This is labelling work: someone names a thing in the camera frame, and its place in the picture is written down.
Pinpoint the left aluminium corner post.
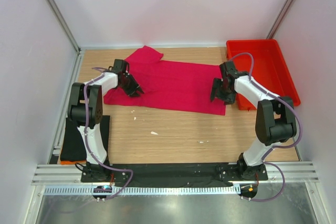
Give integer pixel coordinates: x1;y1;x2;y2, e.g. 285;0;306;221
46;0;81;54

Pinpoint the black folded t shirt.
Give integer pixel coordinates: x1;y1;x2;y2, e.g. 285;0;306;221
59;115;110;162

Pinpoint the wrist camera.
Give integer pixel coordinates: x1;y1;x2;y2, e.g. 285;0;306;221
112;59;130;74
219;61;238;79

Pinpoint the slotted grey cable duct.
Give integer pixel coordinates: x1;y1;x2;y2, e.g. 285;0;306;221
44;184;240;196

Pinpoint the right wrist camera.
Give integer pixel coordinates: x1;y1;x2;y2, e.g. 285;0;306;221
219;61;238;79

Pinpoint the aluminium corner post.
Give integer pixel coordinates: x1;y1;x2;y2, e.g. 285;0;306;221
46;0;81;54
266;0;295;39

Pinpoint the orange folded t shirt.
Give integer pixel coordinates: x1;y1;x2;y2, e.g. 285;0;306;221
59;161;86;165

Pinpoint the right aluminium corner post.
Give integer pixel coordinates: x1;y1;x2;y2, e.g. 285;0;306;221
266;0;295;39

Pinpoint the red plastic bin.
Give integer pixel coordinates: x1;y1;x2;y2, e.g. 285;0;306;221
226;39;301;106

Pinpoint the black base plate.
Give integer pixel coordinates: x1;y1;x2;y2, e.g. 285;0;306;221
75;163;268;188

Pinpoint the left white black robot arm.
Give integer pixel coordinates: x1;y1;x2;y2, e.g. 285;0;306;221
67;69;144;182

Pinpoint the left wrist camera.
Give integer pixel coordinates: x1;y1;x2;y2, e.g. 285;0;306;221
112;59;130;74

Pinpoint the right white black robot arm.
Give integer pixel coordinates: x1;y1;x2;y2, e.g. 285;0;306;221
210;75;297;180

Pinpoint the magenta t shirt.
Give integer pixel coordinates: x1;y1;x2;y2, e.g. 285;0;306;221
103;46;226;115

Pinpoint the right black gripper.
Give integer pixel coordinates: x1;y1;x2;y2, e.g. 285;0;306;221
209;78;236;105

